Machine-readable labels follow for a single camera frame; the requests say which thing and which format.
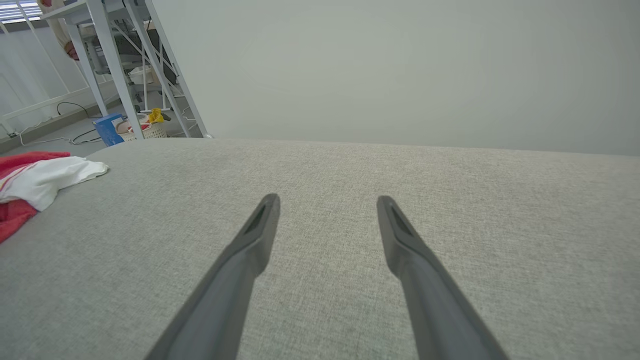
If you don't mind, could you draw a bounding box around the blue box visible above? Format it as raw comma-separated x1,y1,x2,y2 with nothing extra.
92,113,126,147

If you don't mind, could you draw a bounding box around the white metal-legged desk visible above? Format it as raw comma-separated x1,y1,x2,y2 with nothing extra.
40,0,206,139

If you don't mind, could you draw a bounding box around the white plastic laundry basket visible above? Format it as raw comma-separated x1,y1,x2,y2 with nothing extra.
116,114,168,142

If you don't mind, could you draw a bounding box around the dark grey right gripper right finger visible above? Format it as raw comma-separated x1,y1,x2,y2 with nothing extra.
376,195,511,360

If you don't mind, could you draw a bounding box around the black floor cable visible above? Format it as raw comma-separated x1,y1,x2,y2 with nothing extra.
56,101,103,146

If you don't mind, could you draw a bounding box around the white backdrop panel with frame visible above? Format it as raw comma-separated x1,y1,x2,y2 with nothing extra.
150,0,640,157

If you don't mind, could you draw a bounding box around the red and white basketball jersey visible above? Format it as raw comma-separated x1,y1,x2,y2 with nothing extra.
0,151,109,244

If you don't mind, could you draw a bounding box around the seated person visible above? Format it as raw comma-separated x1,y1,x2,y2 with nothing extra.
37,0,81,62

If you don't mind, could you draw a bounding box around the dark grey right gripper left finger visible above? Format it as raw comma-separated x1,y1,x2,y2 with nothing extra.
144,193,282,360

